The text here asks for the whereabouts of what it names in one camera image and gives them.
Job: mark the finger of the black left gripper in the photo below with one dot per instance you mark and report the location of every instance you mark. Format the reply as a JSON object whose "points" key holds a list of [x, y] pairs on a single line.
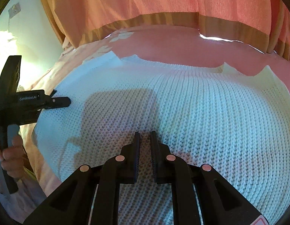
{"points": [[52, 102]]}

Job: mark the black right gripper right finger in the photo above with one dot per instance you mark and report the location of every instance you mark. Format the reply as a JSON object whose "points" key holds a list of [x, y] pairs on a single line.
{"points": [[200, 195]]}

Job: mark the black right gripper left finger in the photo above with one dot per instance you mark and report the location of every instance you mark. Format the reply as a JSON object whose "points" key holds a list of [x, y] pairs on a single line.
{"points": [[91, 195]]}

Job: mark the white knit sweater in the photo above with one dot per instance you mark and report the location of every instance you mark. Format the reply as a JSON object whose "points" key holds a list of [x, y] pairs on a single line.
{"points": [[238, 124]]}

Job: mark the left hand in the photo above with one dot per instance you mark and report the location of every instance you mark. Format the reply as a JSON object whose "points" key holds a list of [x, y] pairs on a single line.
{"points": [[11, 158]]}

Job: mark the white wall socket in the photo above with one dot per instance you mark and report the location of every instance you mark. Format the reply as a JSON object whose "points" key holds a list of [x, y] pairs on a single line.
{"points": [[14, 10]]}

